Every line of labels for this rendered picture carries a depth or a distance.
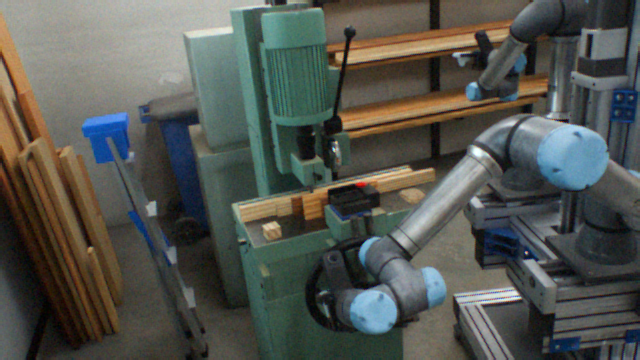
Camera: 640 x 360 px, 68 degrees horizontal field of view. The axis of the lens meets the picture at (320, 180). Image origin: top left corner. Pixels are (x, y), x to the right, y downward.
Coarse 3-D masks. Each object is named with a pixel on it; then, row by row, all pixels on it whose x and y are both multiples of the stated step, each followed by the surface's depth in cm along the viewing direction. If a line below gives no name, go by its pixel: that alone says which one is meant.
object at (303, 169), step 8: (296, 152) 156; (296, 160) 149; (304, 160) 148; (312, 160) 147; (320, 160) 146; (296, 168) 152; (304, 168) 144; (312, 168) 145; (320, 168) 146; (296, 176) 153; (304, 176) 145; (312, 176) 146; (304, 184) 146
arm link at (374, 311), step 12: (372, 288) 90; (384, 288) 90; (348, 300) 92; (360, 300) 86; (372, 300) 85; (384, 300) 85; (348, 312) 90; (360, 312) 84; (372, 312) 85; (384, 312) 85; (396, 312) 88; (348, 324) 93; (360, 324) 85; (372, 324) 84; (384, 324) 85
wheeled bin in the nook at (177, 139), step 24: (168, 96) 329; (192, 96) 319; (144, 120) 297; (168, 120) 295; (192, 120) 302; (168, 144) 303; (192, 168) 314; (192, 192) 321; (168, 216) 360; (192, 216) 328; (192, 240) 329
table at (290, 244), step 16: (384, 192) 161; (384, 208) 150; (400, 208) 149; (256, 224) 148; (288, 224) 146; (304, 224) 145; (320, 224) 144; (256, 240) 138; (272, 240) 137; (288, 240) 138; (304, 240) 139; (320, 240) 141; (256, 256) 136; (272, 256) 137; (288, 256) 139; (352, 256) 135
